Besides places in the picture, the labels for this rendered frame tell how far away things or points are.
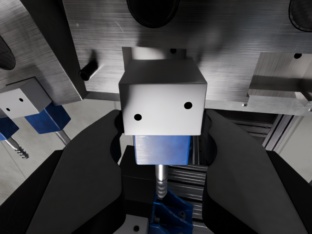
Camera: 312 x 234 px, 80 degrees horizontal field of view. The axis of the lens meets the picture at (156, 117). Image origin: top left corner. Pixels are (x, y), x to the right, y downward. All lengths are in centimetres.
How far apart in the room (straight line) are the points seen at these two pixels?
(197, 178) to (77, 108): 115
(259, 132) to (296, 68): 93
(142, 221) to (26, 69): 27
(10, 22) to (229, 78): 22
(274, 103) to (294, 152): 137
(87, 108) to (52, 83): 121
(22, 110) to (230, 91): 24
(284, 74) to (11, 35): 28
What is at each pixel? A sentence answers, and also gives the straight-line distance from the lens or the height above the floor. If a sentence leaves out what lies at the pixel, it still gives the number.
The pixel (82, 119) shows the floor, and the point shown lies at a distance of 156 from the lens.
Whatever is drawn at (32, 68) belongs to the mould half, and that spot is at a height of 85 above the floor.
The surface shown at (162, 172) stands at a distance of 18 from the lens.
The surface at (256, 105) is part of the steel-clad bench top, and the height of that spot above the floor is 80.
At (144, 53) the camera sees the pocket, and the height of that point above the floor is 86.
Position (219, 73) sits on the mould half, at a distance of 17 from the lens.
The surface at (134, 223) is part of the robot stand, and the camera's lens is 34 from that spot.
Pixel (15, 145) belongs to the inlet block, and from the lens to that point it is 40.
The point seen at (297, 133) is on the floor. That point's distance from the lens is 154.
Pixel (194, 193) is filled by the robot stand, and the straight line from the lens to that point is 52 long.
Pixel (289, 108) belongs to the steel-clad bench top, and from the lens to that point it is 32.
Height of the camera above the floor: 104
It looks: 52 degrees down
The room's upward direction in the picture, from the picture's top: 166 degrees counter-clockwise
